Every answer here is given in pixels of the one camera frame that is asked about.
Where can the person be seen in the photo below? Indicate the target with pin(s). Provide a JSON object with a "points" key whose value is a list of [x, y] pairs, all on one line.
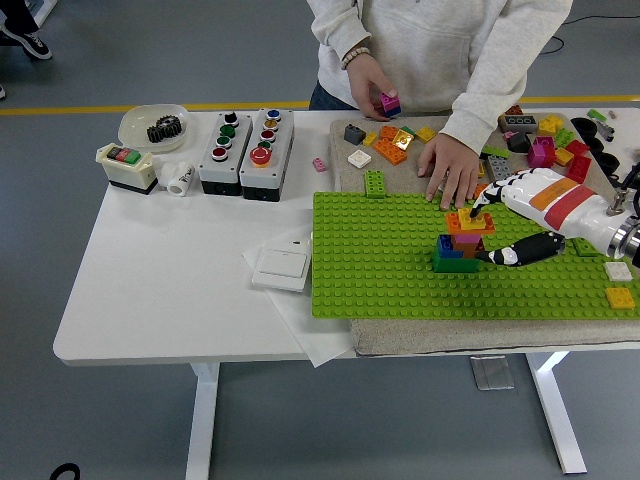
{"points": [[415, 50], [32, 45]]}

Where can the magenta square toy brick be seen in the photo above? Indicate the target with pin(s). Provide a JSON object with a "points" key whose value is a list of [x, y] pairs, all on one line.
{"points": [[389, 101]]}

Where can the person's right forearm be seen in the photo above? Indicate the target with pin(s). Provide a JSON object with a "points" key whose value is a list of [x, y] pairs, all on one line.
{"points": [[337, 25]]}

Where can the yellow square toy brick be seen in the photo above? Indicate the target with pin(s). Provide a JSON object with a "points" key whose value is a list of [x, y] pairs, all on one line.
{"points": [[426, 133], [563, 157], [482, 170], [501, 121], [620, 298], [482, 223]]}

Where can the grey long toy brick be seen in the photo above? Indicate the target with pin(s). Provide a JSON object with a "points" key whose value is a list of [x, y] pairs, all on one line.
{"points": [[521, 123]]}

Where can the pink flat toy brick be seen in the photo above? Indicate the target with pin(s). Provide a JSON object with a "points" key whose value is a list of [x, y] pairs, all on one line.
{"points": [[467, 239]]}

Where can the dark grey slope brick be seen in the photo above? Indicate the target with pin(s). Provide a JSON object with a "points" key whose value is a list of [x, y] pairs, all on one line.
{"points": [[521, 143]]}

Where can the orange square toy brick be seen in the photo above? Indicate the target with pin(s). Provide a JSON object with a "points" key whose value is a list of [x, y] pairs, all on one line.
{"points": [[387, 132]]}

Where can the yellow large toy brick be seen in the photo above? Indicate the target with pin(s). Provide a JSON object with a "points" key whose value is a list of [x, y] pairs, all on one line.
{"points": [[549, 125]]}

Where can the green long toy brick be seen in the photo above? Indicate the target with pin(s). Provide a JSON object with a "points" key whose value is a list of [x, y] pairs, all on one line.
{"points": [[585, 247]]}

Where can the green six-stud toy brick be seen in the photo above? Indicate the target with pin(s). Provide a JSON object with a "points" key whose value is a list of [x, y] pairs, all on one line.
{"points": [[375, 182]]}

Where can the person's right hand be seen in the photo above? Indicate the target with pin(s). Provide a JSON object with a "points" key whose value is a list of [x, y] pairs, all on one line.
{"points": [[367, 85]]}

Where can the red flat toy brick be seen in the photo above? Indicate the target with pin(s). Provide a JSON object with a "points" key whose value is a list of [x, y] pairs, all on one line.
{"points": [[577, 147]]}

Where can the green small flat brick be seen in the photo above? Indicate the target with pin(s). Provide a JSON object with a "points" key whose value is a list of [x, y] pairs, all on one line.
{"points": [[596, 114]]}

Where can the blue square toy brick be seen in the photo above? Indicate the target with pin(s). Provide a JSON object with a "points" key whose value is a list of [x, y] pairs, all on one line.
{"points": [[394, 112]]}

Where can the orange long toy brick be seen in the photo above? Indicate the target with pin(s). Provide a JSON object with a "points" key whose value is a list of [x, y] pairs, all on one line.
{"points": [[452, 225], [390, 151], [482, 191]]}

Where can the person's left forearm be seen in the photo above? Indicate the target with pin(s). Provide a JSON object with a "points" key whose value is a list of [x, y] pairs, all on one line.
{"points": [[495, 75]]}

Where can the grey-brown mat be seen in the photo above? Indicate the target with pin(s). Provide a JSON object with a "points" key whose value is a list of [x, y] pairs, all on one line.
{"points": [[400, 175]]}

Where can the black metal gears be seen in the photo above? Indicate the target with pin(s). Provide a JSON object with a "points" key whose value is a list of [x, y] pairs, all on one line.
{"points": [[164, 130]]}

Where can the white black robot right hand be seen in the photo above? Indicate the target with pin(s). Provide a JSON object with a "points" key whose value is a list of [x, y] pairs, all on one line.
{"points": [[550, 205]]}

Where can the green flat plate brick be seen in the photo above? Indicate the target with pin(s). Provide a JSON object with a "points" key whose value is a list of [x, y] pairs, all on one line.
{"points": [[497, 151]]}

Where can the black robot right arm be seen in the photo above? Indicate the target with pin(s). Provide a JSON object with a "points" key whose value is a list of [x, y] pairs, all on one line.
{"points": [[627, 242]]}

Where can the magenta large toy brick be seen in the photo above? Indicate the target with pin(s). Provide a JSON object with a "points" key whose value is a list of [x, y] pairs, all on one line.
{"points": [[541, 154]]}

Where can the white pipe tee fitting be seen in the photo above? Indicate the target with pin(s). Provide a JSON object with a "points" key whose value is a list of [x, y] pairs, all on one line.
{"points": [[177, 180]]}

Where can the white wall switch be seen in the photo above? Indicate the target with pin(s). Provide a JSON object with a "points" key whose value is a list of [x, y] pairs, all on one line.
{"points": [[280, 267]]}

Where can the cream switch box red green buttons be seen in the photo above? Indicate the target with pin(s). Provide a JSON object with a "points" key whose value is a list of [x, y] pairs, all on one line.
{"points": [[125, 172]]}

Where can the dark grey toy brick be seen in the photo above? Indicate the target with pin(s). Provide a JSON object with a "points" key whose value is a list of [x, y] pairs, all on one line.
{"points": [[355, 134]]}

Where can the white plastic bowl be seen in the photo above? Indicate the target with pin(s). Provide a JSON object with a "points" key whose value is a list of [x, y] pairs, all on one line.
{"points": [[135, 125]]}

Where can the grey six-stud toy brick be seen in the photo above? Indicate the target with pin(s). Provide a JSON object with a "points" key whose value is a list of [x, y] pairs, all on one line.
{"points": [[497, 165]]}

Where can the green studded baseplate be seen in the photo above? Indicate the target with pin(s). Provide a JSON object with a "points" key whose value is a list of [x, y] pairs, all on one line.
{"points": [[380, 280]]}

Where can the person's left hand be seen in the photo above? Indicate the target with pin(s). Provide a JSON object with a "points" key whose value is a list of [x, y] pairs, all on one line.
{"points": [[452, 170]]}

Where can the green small toy brick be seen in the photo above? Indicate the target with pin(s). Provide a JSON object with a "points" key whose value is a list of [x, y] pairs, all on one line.
{"points": [[409, 130]]}

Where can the yellow printed toy brick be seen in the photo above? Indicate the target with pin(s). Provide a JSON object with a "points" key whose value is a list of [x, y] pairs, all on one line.
{"points": [[403, 139]]}

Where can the red long toy brick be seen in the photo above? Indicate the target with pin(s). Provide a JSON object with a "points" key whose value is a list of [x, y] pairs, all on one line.
{"points": [[580, 169]]}

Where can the yellow floor tape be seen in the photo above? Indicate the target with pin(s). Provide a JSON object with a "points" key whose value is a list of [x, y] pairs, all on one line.
{"points": [[225, 106]]}

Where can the small yellow toy brick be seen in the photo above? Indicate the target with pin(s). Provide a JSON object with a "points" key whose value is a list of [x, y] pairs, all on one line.
{"points": [[370, 139]]}

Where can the white square toy brick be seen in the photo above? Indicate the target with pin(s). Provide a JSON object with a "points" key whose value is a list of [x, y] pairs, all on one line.
{"points": [[360, 158], [619, 271]]}

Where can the white paper sheet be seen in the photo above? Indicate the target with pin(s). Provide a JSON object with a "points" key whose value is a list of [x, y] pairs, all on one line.
{"points": [[320, 345]]}

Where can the grey button box emergency stop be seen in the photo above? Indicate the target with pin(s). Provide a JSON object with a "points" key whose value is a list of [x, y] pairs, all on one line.
{"points": [[260, 177]]}

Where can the small pink toy brick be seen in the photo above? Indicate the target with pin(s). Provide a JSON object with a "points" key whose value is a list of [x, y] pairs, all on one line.
{"points": [[320, 164], [509, 136]]}

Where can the brown small toy brick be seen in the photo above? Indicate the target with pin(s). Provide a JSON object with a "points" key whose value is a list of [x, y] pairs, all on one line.
{"points": [[514, 110]]}

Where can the grey floor plate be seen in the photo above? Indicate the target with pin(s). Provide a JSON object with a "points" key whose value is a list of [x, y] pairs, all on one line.
{"points": [[492, 375]]}

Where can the white table leg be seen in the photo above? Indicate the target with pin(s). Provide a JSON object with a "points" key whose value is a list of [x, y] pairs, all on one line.
{"points": [[555, 415], [202, 425]]}

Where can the grey small toy part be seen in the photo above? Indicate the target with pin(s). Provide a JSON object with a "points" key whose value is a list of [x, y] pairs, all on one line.
{"points": [[605, 129]]}

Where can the green large toy brick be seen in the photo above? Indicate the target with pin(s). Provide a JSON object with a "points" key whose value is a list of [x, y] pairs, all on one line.
{"points": [[455, 265]]}

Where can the grey button box black knob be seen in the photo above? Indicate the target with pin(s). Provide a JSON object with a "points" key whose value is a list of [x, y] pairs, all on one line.
{"points": [[220, 170]]}

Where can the green square toy brick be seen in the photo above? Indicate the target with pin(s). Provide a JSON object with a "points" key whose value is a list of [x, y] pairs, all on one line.
{"points": [[565, 137]]}

